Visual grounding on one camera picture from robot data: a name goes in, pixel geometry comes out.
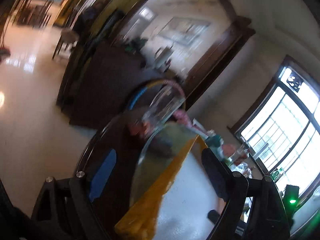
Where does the clear glass tumbler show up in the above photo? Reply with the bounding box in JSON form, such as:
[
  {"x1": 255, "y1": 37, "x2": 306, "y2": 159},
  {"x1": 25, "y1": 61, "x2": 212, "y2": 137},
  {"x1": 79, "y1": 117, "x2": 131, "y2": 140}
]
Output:
[{"x1": 142, "y1": 83, "x2": 187, "y2": 131}]

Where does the wooden chair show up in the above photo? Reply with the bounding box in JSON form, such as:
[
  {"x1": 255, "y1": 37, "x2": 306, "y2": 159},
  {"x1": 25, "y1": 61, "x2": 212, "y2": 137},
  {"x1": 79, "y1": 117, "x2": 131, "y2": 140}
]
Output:
[{"x1": 52, "y1": 28, "x2": 81, "y2": 61}]

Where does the green plant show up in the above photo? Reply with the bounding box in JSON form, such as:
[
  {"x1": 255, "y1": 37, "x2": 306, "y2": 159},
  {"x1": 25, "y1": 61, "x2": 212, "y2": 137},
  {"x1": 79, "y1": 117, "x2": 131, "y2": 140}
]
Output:
[{"x1": 124, "y1": 37, "x2": 148, "y2": 53}]

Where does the tall white mug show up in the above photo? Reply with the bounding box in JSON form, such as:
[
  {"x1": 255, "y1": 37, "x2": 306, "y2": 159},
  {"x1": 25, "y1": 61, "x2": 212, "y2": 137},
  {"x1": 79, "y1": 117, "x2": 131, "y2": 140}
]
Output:
[{"x1": 154, "y1": 46, "x2": 173, "y2": 68}]

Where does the pink cloth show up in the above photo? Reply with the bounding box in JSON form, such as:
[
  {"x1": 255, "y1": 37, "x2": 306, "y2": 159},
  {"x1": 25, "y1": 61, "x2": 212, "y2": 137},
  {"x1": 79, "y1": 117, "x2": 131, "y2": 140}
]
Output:
[{"x1": 173, "y1": 109, "x2": 198, "y2": 131}]

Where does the framed wall picture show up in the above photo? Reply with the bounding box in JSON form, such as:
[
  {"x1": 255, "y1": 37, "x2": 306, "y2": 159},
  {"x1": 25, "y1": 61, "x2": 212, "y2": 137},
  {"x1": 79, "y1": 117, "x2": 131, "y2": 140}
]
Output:
[{"x1": 159, "y1": 17, "x2": 211, "y2": 47}]

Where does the brown wooden door frame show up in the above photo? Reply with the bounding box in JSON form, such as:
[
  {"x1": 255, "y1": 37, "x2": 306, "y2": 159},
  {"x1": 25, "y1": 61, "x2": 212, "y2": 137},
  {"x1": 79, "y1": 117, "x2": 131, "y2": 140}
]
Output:
[{"x1": 100, "y1": 0, "x2": 256, "y2": 108}]

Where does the group of dark chairs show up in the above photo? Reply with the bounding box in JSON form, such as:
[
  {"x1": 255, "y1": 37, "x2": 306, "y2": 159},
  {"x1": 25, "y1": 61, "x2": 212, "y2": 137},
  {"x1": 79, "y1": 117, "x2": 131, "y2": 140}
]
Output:
[{"x1": 14, "y1": 0, "x2": 53, "y2": 28}]

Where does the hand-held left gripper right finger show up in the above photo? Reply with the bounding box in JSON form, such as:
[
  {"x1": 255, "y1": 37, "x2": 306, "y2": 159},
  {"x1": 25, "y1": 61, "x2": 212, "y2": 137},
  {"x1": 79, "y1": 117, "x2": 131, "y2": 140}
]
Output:
[{"x1": 201, "y1": 148, "x2": 292, "y2": 240}]

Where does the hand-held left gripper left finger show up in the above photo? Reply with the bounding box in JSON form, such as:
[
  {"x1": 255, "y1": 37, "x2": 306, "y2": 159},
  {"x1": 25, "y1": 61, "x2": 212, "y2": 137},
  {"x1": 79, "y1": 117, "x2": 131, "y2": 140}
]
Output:
[{"x1": 31, "y1": 149, "x2": 117, "y2": 240}]

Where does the red-capped glass jar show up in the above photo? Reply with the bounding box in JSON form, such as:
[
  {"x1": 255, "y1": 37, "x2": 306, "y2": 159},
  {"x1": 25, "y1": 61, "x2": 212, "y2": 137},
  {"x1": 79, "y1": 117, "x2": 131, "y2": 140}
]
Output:
[{"x1": 223, "y1": 143, "x2": 236, "y2": 156}]

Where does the dark wooden cabinet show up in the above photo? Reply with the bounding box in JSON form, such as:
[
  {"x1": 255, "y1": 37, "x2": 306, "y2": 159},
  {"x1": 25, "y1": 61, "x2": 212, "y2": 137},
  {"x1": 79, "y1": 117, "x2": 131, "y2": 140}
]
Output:
[{"x1": 56, "y1": 39, "x2": 175, "y2": 131}]

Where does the barred window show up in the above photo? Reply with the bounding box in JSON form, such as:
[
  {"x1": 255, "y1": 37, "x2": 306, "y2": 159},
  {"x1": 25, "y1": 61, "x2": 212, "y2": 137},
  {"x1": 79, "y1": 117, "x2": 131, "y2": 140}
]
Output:
[{"x1": 227, "y1": 54, "x2": 320, "y2": 205}]

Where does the teal tissue box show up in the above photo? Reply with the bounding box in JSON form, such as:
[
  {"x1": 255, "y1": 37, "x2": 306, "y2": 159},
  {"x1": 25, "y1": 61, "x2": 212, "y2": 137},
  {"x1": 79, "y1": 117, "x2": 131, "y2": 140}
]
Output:
[{"x1": 206, "y1": 133, "x2": 223, "y2": 161}]

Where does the multicoloured hoop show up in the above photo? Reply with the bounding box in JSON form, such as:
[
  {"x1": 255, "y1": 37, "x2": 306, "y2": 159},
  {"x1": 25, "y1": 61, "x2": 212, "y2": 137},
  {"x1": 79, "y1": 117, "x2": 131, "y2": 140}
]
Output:
[{"x1": 128, "y1": 78, "x2": 187, "y2": 113}]

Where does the yellow tray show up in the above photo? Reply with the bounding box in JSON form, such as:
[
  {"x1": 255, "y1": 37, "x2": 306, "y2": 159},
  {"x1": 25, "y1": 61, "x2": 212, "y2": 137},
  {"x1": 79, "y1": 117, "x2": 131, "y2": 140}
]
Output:
[{"x1": 114, "y1": 134, "x2": 227, "y2": 240}]

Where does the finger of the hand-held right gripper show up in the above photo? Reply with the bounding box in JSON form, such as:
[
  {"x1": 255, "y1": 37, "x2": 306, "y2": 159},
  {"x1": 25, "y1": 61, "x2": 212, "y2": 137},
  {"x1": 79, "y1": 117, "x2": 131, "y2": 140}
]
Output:
[{"x1": 207, "y1": 209, "x2": 224, "y2": 223}]

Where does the red patterned packet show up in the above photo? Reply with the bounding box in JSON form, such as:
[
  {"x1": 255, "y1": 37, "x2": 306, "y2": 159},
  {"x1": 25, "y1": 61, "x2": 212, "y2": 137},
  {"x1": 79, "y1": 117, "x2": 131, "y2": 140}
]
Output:
[{"x1": 128, "y1": 121, "x2": 151, "y2": 137}]

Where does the green plastic bottle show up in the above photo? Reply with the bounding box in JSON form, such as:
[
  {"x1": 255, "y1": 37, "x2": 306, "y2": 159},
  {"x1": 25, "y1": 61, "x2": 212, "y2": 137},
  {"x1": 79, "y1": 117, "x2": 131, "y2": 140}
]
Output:
[{"x1": 271, "y1": 168, "x2": 285, "y2": 182}]

